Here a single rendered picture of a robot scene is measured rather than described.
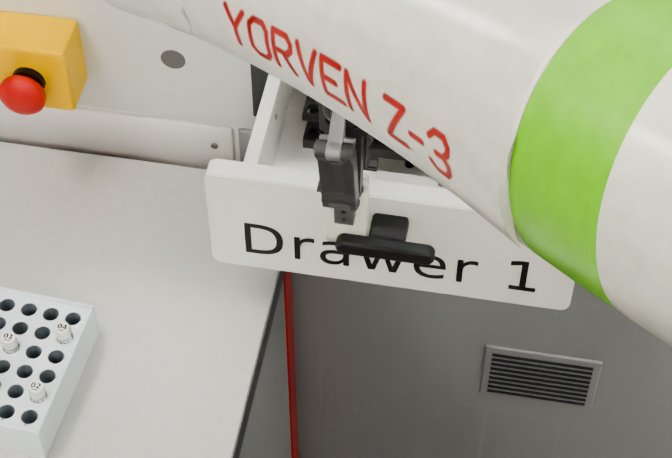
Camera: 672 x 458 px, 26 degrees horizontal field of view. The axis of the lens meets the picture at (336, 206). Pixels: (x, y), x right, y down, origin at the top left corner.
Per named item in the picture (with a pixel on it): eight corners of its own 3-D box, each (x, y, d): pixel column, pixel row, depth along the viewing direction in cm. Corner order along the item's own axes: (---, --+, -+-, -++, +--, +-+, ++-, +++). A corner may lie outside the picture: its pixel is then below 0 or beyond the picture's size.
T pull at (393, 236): (433, 267, 108) (434, 256, 107) (334, 254, 109) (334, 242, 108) (439, 230, 111) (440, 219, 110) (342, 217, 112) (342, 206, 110)
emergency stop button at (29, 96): (45, 122, 124) (37, 89, 121) (0, 116, 124) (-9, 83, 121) (55, 97, 126) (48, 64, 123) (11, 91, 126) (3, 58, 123)
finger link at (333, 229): (368, 179, 105) (366, 187, 104) (366, 239, 110) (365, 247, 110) (327, 174, 105) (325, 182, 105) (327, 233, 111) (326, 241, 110)
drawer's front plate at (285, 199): (568, 312, 116) (586, 225, 107) (212, 261, 119) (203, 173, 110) (570, 294, 117) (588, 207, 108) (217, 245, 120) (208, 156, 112)
